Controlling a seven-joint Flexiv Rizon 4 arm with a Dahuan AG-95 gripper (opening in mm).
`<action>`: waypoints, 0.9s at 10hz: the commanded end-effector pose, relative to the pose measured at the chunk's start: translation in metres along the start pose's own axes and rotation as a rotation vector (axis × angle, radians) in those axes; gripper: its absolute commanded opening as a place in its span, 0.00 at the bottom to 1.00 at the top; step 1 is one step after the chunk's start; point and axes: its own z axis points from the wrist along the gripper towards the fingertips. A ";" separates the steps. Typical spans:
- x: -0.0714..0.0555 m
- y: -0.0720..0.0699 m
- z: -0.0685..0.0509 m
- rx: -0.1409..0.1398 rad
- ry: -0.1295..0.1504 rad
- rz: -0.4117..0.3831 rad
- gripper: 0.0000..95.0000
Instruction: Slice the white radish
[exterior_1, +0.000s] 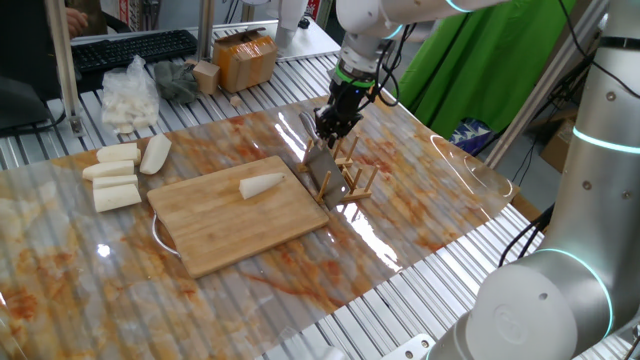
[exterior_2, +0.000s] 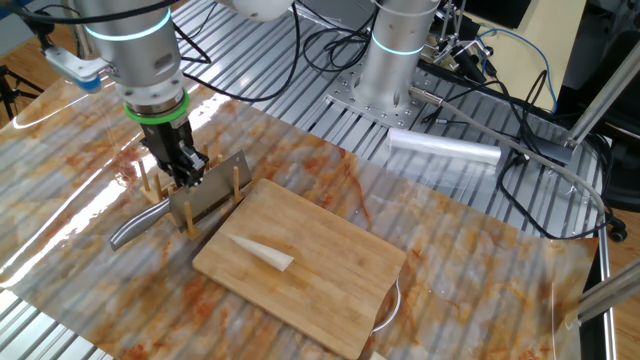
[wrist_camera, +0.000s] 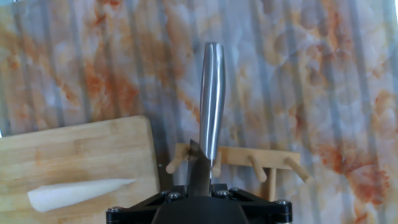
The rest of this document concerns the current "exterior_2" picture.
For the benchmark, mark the wooden peg rack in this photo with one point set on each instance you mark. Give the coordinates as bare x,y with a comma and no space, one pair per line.
191,232

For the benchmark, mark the silver black clamp tool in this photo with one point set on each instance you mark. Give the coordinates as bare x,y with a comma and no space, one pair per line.
465,60

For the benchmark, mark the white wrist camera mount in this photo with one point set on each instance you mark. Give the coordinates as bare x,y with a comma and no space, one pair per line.
75,65

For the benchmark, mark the clear plastic film roll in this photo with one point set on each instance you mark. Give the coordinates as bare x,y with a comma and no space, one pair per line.
445,147

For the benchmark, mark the marble pattern plastic mat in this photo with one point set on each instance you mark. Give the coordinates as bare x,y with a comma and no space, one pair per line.
475,280

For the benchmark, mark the black tripod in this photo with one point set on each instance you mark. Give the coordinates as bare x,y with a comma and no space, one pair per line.
5,90

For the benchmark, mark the wooden cutting board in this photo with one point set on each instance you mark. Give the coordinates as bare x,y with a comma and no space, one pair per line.
325,280

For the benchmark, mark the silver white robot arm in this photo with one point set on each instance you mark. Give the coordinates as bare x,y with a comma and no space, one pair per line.
135,60

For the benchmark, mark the aluminium frame post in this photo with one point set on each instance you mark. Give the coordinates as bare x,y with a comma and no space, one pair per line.
600,100
610,292

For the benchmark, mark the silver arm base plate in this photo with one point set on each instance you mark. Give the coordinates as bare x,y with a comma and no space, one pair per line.
350,107

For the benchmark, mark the beige desk panel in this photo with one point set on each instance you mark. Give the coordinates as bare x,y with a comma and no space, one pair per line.
560,40

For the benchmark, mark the black computer monitor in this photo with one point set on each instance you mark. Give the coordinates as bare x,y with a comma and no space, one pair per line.
505,12

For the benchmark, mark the tapered white radish piece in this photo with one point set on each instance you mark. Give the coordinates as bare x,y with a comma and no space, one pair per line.
270,257

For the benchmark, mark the steel cleaver knife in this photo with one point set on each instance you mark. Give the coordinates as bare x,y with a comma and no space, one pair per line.
215,192

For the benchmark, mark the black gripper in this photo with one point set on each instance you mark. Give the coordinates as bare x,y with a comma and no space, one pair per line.
167,142

